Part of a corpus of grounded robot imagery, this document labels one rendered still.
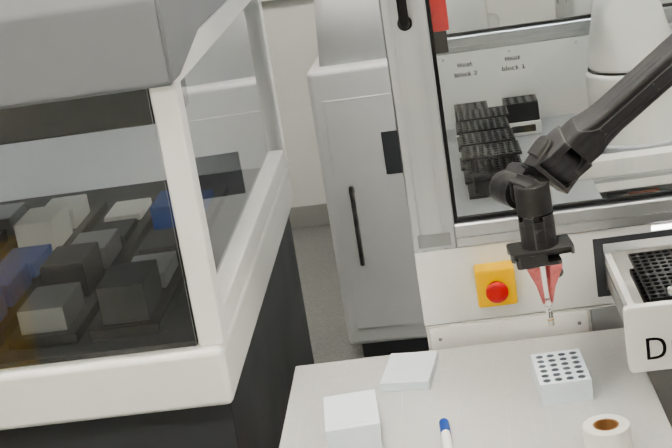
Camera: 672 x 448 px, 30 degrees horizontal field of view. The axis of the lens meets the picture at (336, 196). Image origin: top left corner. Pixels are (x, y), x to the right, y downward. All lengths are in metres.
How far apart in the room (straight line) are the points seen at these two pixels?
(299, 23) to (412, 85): 3.34
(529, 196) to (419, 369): 0.42
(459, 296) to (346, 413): 0.41
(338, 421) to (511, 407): 0.29
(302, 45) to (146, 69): 3.58
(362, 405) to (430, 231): 0.40
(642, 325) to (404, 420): 0.42
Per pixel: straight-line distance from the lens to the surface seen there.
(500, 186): 2.07
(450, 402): 2.15
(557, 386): 2.09
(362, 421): 2.01
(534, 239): 2.02
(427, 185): 2.27
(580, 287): 2.35
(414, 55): 2.22
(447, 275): 2.33
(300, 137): 5.65
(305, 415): 2.18
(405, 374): 2.23
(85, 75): 2.03
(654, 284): 2.19
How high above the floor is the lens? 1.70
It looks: 16 degrees down
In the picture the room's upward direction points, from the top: 9 degrees counter-clockwise
